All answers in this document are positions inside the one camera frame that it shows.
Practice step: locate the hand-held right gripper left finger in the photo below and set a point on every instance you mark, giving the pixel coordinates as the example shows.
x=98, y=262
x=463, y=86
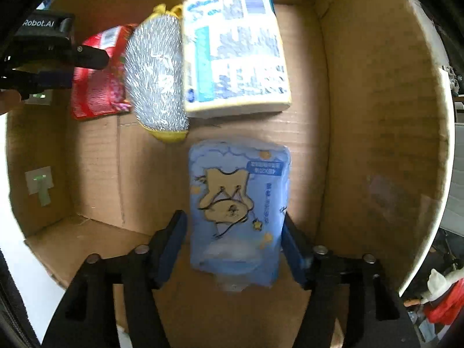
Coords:
x=173, y=243

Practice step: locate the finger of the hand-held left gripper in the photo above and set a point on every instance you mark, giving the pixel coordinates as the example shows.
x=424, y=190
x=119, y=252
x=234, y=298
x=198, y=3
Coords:
x=92, y=58
x=47, y=79

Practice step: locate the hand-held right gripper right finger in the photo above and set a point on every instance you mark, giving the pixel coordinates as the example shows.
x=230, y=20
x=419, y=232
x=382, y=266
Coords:
x=294, y=250

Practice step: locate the red snack packet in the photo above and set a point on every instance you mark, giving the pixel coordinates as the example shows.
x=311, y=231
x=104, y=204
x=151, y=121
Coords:
x=98, y=76

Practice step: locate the silver scouring pad pack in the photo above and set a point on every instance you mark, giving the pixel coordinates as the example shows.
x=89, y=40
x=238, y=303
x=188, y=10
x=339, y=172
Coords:
x=156, y=76

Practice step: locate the cardboard box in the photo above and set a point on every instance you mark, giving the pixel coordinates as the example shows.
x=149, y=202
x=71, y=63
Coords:
x=232, y=152

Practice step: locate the white and blue tissue pack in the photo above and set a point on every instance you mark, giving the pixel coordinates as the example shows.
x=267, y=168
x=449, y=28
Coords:
x=234, y=50

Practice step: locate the person's left hand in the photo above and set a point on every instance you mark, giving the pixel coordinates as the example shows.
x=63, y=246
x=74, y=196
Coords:
x=8, y=101

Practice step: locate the white label sticker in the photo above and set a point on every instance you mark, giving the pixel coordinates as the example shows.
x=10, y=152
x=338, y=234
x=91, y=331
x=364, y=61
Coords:
x=40, y=185

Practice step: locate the red and white object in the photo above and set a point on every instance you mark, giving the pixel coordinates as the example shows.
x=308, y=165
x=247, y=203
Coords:
x=444, y=297

